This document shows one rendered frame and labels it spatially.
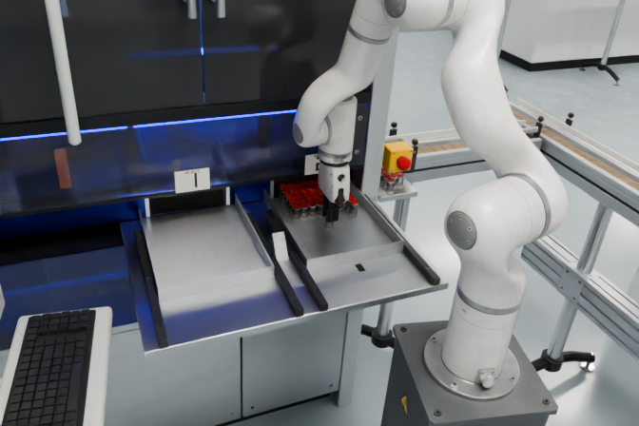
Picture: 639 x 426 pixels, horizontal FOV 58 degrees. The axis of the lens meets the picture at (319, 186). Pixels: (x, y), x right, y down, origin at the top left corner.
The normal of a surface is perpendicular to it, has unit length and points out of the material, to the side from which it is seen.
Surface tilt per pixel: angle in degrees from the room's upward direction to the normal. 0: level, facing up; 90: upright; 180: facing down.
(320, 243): 0
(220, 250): 0
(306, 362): 90
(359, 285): 0
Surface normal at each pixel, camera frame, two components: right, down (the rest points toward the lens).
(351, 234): 0.06, -0.87
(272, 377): 0.37, 0.48
